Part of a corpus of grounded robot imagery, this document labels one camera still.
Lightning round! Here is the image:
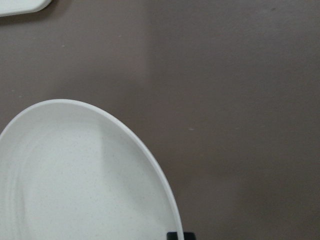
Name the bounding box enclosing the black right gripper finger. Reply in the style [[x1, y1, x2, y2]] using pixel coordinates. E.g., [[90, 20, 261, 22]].
[[166, 232, 196, 240]]

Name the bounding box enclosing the cream rabbit serving tray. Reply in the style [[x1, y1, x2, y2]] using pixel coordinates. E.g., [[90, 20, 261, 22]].
[[0, 0, 52, 17]]

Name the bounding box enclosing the round cream plate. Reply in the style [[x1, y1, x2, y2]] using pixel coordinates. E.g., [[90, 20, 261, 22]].
[[0, 99, 184, 240]]

